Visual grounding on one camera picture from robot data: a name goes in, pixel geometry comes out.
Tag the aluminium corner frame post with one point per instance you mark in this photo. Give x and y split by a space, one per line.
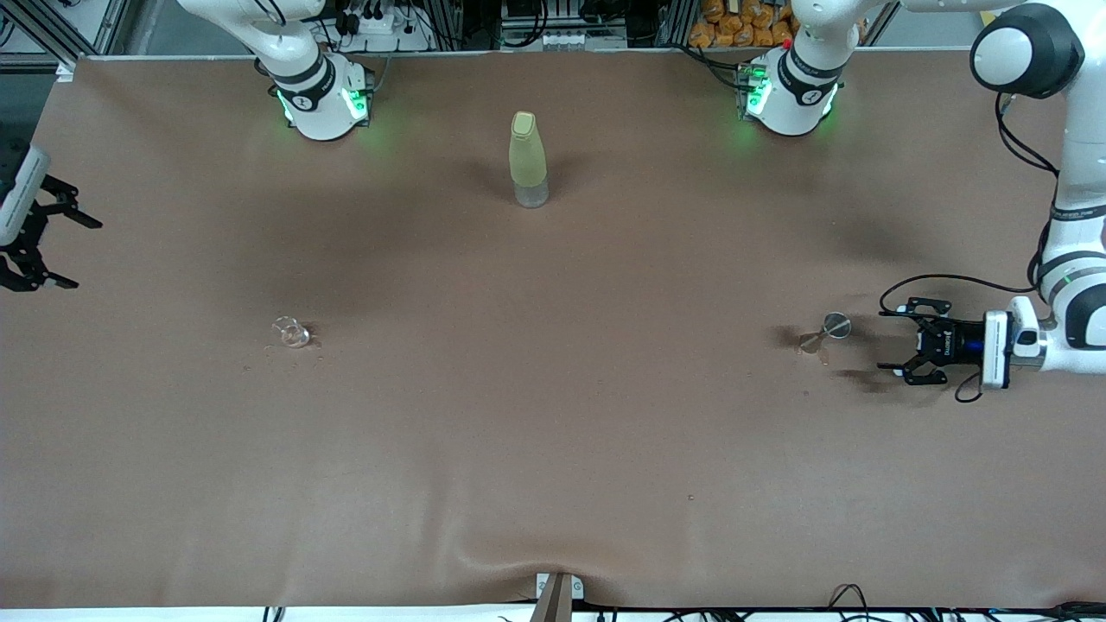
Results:
108 26

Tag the small clear glass cup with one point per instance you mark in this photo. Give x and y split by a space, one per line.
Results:
294 335

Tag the brown mount bar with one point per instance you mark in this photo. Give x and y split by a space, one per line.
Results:
553 605

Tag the grey electronics box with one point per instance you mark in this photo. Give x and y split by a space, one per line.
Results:
562 39

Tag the brown table cloth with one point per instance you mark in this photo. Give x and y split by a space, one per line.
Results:
553 432

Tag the silver mount bracket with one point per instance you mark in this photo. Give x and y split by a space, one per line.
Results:
577 587

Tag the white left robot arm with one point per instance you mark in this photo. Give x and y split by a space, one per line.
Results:
1080 173

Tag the orange snack bag pile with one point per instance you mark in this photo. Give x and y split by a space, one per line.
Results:
743 26

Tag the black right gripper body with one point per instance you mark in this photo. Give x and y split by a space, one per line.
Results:
33 231

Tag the yellow-green water bottle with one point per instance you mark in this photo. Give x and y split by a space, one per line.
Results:
527 160

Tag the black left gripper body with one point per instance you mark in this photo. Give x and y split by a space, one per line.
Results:
949 340

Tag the white power strip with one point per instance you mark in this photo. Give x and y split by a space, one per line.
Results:
380 30

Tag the steel double jigger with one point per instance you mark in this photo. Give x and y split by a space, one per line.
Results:
835 325

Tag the aluminium frame strut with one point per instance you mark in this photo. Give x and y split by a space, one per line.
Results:
449 26
678 22

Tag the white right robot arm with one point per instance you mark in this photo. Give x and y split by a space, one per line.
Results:
324 99

